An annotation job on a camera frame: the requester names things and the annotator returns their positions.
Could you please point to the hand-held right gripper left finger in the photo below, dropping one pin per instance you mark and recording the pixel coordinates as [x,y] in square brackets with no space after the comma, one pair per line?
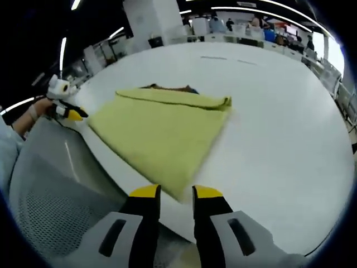
[145,223]

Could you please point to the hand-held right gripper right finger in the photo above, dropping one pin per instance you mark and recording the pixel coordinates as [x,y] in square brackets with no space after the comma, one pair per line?
[209,223]

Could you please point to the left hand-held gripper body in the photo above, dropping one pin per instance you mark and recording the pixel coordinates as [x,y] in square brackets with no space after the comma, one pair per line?
[60,89]

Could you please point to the yellow garment blue grey sleeves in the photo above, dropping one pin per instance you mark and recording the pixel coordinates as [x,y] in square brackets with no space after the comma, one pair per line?
[156,131]

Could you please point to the person's left hand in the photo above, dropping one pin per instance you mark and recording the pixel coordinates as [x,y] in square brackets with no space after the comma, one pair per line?
[44,108]

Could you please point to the black box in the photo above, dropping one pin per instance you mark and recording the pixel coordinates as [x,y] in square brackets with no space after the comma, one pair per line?
[155,42]

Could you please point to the white pillar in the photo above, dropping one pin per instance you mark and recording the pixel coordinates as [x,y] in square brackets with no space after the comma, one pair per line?
[150,19]

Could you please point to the white flat strip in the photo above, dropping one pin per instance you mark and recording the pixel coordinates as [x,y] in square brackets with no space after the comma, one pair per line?
[214,57]

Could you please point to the row of white cabinets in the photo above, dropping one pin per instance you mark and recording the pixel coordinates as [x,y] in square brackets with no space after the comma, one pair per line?
[291,53]

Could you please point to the row of grey office chairs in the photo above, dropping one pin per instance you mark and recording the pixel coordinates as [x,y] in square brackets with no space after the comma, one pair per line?
[332,75]

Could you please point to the brown bag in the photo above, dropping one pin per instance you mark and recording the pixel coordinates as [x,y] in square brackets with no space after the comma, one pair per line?
[280,40]

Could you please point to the blue storage bin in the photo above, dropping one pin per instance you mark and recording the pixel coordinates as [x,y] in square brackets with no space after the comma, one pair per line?
[269,35]

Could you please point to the wall screen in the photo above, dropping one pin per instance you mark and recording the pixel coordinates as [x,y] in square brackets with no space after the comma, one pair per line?
[291,30]

